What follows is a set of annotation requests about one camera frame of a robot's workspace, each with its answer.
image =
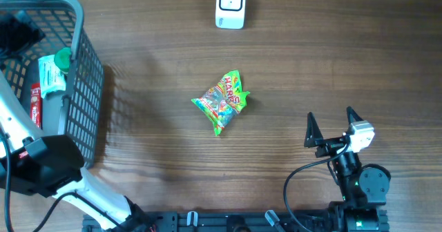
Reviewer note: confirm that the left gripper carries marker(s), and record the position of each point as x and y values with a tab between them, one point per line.
27	31

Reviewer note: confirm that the red snack stick packet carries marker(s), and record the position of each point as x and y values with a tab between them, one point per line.
36	104

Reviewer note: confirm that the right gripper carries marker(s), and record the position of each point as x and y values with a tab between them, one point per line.
314	137

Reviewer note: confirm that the white barcode scanner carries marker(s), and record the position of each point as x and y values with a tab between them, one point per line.
230	14

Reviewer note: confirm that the green lid jar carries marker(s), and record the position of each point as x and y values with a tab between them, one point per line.
62	60

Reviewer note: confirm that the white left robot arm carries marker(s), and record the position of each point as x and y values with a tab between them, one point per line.
34	163

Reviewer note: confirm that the green Haribo gummy bag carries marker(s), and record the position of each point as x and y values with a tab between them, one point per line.
224	101

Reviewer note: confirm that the grey plastic shopping basket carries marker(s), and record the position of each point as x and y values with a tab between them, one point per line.
75	111

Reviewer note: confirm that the teal tissue packet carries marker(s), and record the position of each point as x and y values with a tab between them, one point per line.
51	79

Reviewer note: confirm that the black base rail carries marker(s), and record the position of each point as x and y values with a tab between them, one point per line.
314	220

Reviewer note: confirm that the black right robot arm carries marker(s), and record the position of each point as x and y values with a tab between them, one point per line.
363	187

